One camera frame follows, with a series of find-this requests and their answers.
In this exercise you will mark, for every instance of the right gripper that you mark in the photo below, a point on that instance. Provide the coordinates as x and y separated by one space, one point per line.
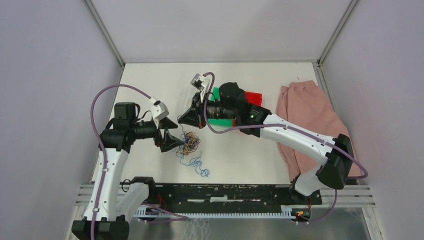
192 116

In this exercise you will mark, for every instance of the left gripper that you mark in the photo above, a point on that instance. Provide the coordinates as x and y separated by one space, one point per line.
170 141

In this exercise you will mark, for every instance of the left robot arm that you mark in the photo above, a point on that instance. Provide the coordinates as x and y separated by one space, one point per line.
107 217

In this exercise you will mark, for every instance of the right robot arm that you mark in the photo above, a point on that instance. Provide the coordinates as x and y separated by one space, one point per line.
334 155

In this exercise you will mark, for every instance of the green plastic bin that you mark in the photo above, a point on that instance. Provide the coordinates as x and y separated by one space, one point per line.
214 96

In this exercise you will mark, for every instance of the red plastic bin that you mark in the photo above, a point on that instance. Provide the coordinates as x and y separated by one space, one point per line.
254 98

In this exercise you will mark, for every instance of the pink cloth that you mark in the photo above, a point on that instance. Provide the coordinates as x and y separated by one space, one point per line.
306 105

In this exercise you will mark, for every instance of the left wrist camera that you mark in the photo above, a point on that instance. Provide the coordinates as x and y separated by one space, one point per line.
158 109

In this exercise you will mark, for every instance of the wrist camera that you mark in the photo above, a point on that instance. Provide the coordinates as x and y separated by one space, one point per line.
202 84
158 109

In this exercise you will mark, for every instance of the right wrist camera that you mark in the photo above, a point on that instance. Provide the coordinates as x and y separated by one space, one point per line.
202 84

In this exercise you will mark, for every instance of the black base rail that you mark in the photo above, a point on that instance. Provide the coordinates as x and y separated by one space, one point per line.
192 198

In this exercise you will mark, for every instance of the white cable duct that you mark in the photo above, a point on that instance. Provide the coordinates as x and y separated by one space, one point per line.
147 213

